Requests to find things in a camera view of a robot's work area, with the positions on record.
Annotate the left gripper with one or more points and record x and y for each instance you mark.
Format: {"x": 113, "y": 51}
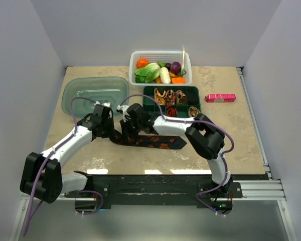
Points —
{"x": 111, "y": 133}

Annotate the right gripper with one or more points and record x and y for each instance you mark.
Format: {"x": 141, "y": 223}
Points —
{"x": 126, "y": 135}

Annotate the dark orange floral tie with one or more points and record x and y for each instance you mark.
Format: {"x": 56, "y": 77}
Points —
{"x": 159, "y": 142}

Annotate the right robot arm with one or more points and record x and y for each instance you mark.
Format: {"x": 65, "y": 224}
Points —
{"x": 207, "y": 140}

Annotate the rolled yellow tie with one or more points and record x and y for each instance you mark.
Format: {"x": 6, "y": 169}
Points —
{"x": 160, "y": 98}

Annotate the rolled orange striped tie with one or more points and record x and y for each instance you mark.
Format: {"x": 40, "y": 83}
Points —
{"x": 171, "y": 111}

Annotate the teal transparent plastic bin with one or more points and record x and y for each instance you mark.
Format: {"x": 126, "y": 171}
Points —
{"x": 112, "y": 89}

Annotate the rolled patterned dark tie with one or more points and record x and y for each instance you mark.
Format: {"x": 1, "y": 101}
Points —
{"x": 170, "y": 97}

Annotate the green toy lettuce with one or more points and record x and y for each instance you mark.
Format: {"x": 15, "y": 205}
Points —
{"x": 147, "y": 74}

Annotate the rolled purple gold tie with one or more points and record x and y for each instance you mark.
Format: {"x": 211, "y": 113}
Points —
{"x": 181, "y": 98}

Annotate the white toy radish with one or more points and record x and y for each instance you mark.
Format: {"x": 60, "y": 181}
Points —
{"x": 165, "y": 76}

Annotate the white perforated basket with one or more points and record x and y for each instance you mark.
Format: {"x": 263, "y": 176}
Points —
{"x": 166, "y": 56}

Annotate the rolled brown beige tie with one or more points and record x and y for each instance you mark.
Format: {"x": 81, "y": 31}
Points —
{"x": 193, "y": 111}

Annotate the orange toy carrot slice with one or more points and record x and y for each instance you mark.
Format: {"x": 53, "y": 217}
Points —
{"x": 178, "y": 80}

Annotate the orange toy pumpkin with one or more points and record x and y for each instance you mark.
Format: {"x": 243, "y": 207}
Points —
{"x": 141, "y": 63}

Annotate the green compartment tray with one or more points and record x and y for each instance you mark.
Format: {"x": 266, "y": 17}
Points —
{"x": 192, "y": 94}

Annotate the purple toy onion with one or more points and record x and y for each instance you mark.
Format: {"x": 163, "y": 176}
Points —
{"x": 175, "y": 68}

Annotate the pink rectangular box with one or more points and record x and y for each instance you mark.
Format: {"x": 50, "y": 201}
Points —
{"x": 212, "y": 98}

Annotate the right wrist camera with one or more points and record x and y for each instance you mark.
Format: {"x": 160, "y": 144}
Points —
{"x": 122, "y": 109}

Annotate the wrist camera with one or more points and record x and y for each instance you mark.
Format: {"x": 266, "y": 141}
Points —
{"x": 122, "y": 109}
{"x": 103, "y": 109}

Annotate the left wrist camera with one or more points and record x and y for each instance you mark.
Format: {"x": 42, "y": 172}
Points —
{"x": 103, "y": 109}

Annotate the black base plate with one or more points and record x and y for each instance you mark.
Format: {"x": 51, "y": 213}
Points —
{"x": 173, "y": 190}

